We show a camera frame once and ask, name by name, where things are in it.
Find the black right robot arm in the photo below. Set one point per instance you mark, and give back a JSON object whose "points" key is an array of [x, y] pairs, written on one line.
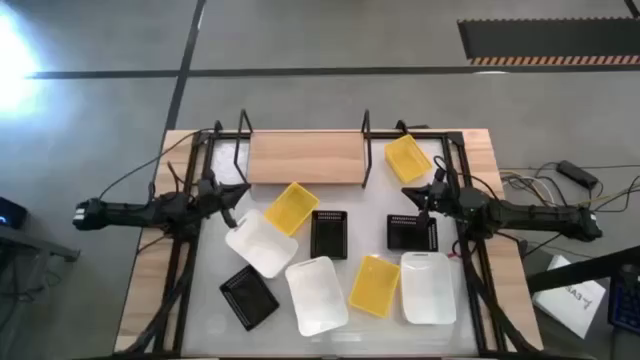
{"points": [[540, 217]]}

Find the yellow plastic basket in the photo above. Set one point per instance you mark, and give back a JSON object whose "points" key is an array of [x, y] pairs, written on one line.
{"points": [[374, 286], [407, 159], [291, 209]]}

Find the white plastic basket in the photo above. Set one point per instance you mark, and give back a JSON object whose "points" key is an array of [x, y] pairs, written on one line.
{"points": [[428, 289], [316, 297], [260, 244]]}

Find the black aluminium table frame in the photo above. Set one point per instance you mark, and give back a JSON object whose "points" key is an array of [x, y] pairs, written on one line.
{"points": [[182, 320]]}

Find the wooden shelf with black frame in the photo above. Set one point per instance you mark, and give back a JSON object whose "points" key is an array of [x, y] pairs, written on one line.
{"points": [[305, 157]]}

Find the white printed box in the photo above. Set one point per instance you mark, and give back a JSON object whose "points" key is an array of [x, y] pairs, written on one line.
{"points": [[570, 300]]}

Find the black slotted plastic basket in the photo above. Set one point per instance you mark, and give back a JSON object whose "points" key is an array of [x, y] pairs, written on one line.
{"points": [[329, 235], [248, 297], [405, 236]]}

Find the blue-lit keyboard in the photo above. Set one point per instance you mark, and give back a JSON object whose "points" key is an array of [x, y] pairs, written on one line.
{"points": [[627, 300]]}

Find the small red tag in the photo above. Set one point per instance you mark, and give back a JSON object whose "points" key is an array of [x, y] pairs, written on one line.
{"points": [[454, 256]]}

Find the black power adapter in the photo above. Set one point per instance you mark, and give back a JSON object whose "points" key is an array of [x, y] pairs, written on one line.
{"points": [[577, 174]]}

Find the black metal bar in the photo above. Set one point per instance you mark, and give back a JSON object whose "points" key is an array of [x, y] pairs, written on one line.
{"points": [[575, 270]]}

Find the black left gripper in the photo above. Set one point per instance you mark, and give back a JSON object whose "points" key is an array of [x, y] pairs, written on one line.
{"points": [[210, 196]]}

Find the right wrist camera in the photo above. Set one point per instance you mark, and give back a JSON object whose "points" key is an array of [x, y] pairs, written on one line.
{"points": [[440, 175]]}

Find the black hazard-striped floor mat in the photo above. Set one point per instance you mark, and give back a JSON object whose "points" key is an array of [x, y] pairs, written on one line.
{"points": [[550, 40]]}

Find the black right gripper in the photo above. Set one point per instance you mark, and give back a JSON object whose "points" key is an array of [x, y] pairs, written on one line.
{"points": [[440, 197]]}

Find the grey metal stand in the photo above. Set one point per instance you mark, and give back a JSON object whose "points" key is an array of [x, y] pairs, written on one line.
{"points": [[30, 242]]}

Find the black device with blue light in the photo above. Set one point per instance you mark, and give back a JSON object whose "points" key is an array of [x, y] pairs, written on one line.
{"points": [[12, 212]]}

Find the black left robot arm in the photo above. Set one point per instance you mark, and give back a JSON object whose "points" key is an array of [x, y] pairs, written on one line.
{"points": [[125, 212]]}

